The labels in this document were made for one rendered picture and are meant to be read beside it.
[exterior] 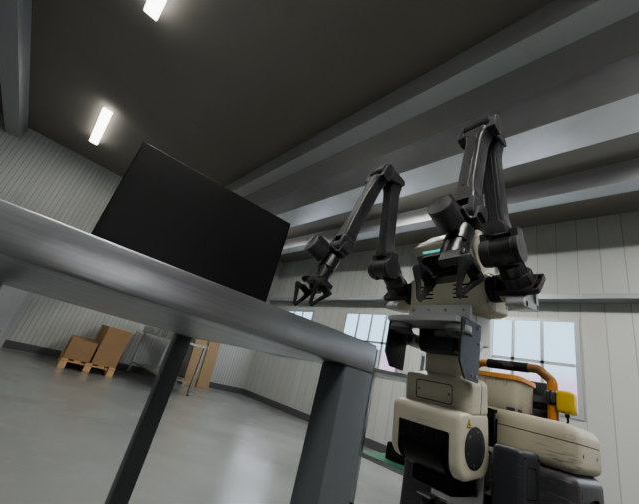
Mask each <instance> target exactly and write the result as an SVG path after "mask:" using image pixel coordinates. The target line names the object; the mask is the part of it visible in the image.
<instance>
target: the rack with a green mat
mask: <svg viewBox="0 0 639 504"><path fill-rule="evenodd" d="M379 353H380V350H378V349H376V355H375V360H374V366H373V372H372V373H371V374H372V378H371V383H370V389H369V395H368V400H367V406H366V412H365V418H364V423H363V429H362V435H361V440H360V446H359V452H358V457H357V463H356V469H355V475H354V480H353V486H352V492H351V497H350V503H349V504H354V499H355V493H356V488H357V482H358V476H359V470H360V464H361V458H365V459H367V460H369V461H371V462H373V463H376V464H378V465H380V466H382V467H384V468H387V469H389V470H391V471H393V472H395V473H397V474H400V475H402V476H403V473H404V466H403V465H401V464H398V463H396V462H394V461H391V460H389V459H387V458H385V455H386V453H380V452H369V451H363V447H364V441H365V435H366V429H367V423H368V417H369V412H370V406H371V400H372V394H373V388H374V382H375V376H376V373H378V374H380V375H383V376H386V377H389V378H392V379H395V380H398V381H401V382H404V383H406V381H407V374H402V373H397V372H392V371H387V370H382V369H377V365H378V359H379ZM425 357H426V356H422V357H421V365H420V371H423V370H425Z"/></svg>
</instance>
